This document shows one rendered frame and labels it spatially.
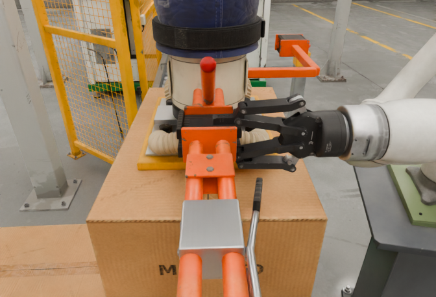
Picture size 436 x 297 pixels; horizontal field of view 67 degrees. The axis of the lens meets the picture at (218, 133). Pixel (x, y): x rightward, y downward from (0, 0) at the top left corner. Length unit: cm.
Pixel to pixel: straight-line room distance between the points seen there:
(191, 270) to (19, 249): 112
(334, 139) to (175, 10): 35
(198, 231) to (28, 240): 111
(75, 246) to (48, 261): 9
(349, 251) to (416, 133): 154
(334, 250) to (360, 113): 154
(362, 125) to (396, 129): 5
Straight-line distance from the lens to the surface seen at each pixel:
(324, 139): 51
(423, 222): 115
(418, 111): 57
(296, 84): 176
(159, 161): 67
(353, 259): 202
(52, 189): 240
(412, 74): 77
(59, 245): 134
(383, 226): 110
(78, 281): 121
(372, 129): 53
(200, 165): 43
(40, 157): 227
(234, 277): 31
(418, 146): 57
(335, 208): 228
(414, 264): 135
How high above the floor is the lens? 146
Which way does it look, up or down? 30 degrees down
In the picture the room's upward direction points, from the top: straight up
